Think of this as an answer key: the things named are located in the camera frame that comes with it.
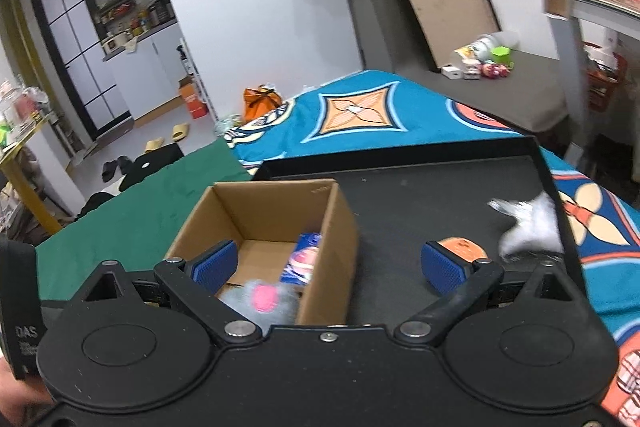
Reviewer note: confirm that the grey lounge chair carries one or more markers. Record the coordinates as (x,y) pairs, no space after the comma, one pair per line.
(500,97)

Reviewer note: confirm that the white small appliance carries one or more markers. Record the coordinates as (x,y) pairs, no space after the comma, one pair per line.
(115,44)

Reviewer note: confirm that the orange carton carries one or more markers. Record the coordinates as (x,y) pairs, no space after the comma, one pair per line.
(194,102)

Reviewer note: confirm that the clear plastic bag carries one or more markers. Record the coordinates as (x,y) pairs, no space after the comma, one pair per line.
(230,126)

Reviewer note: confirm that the yellow slipper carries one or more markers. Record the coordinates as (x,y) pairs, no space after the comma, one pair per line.
(181,132)
(154,145)

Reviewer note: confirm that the red basket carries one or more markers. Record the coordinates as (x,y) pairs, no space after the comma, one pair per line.
(605,82)

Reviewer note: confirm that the white charger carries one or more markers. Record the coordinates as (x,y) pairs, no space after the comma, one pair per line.
(451,72)

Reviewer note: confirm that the green cloth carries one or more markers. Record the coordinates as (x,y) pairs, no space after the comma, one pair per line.
(125,217)

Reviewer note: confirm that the black white cloth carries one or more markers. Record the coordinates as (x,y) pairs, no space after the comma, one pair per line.
(100,204)

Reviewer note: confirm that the black framed sliding door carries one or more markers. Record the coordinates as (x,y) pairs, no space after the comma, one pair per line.
(50,37)

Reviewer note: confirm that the beige towel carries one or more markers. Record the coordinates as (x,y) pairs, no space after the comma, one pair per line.
(132,45)

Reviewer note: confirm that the person's left hand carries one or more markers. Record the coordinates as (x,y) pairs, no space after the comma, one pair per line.
(20,389)

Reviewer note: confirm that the black shallow tray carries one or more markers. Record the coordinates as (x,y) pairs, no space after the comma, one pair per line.
(400,207)

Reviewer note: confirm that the grey plush toy pink patch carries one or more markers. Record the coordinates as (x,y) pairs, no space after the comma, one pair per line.
(240,299)

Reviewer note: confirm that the orange soft toy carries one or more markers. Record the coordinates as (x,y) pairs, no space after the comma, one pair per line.
(465,249)

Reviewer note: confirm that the red round toys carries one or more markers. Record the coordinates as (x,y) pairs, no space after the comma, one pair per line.
(495,70)

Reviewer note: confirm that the blue printed blanket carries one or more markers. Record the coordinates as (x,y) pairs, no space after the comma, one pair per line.
(425,107)

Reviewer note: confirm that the orange bag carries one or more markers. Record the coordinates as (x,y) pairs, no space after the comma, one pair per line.
(262,104)

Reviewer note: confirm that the black kitchen appliance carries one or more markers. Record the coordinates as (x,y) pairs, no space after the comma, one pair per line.
(161,14)

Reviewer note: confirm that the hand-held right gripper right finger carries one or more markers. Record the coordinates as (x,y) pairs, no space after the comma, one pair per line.
(442,272)

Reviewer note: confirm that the black shoe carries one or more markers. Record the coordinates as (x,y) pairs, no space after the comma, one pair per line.
(125,164)
(109,171)

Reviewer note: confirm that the grey desk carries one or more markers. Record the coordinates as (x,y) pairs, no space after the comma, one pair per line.
(600,14)

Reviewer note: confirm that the white crinkled bag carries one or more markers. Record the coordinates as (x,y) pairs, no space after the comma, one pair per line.
(535,227)

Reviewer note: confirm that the green plastic cup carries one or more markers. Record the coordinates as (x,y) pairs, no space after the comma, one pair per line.
(501,55)

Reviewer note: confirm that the brown cardboard box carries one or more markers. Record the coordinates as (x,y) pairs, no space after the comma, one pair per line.
(330,267)

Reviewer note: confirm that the white lower cabinet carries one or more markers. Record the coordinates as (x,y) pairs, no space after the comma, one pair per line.
(145,77)

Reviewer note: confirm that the white standing rack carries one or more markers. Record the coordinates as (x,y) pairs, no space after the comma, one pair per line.
(200,77)

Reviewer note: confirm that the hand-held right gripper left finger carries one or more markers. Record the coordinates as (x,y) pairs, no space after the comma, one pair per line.
(215,264)

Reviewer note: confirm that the yellow table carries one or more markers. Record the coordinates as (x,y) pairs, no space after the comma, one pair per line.
(27,187)

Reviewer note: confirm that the black laptop bag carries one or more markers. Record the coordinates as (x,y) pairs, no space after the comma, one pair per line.
(150,167)

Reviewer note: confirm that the green packet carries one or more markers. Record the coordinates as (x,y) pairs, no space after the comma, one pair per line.
(4,133)

